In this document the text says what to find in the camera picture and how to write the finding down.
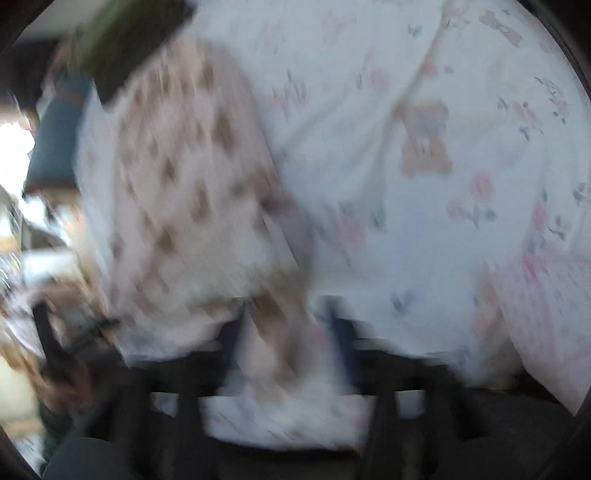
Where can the floral bear print bed sheet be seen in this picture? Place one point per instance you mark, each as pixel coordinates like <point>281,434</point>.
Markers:
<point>392,221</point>

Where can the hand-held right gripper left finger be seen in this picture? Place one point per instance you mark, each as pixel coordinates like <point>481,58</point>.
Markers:
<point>234,344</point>

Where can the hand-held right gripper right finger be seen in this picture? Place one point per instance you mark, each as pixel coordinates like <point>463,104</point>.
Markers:
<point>340,344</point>

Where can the black frame object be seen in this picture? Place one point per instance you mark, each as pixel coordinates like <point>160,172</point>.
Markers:
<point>60,350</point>

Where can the blue cushion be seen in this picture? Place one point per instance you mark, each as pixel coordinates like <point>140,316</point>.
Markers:
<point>55,138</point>

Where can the pink brown-heart print pants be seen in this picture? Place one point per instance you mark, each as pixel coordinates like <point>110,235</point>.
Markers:
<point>184,184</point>

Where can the pink floral pillow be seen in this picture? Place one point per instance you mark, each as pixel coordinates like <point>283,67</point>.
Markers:
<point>549,323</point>

